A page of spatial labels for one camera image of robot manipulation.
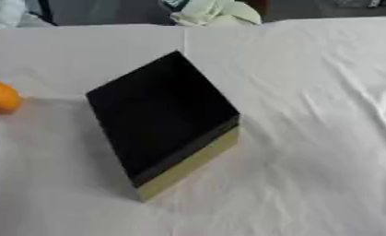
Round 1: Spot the tan box with black inside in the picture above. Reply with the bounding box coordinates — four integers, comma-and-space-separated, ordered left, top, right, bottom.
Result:
84, 50, 243, 203

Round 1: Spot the pale green bundled cloth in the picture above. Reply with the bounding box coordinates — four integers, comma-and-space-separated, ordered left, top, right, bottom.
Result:
170, 0, 263, 27

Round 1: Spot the black pole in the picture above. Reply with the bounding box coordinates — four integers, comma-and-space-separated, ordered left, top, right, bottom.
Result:
36, 0, 59, 27

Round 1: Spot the orange toy fruit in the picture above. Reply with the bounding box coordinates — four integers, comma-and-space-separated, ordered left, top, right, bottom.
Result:
0, 80, 25, 114

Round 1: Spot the white bag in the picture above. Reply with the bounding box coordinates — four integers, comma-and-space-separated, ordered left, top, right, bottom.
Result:
0, 0, 56, 31

